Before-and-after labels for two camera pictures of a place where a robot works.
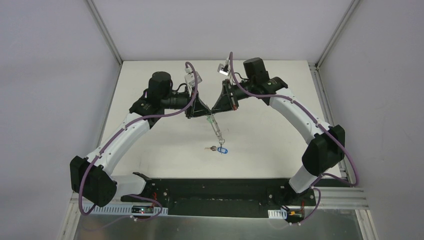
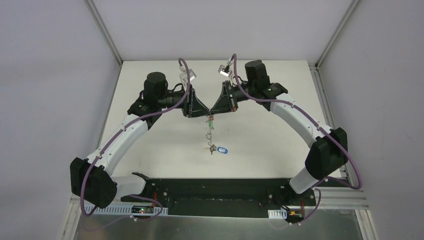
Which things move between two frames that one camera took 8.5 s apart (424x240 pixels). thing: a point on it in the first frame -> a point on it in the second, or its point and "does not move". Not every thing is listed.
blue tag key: x=224 y=150 does not move
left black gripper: x=191 y=105 does not move
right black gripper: x=230 y=97 does not move
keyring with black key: x=221 y=141 -> x=209 y=135
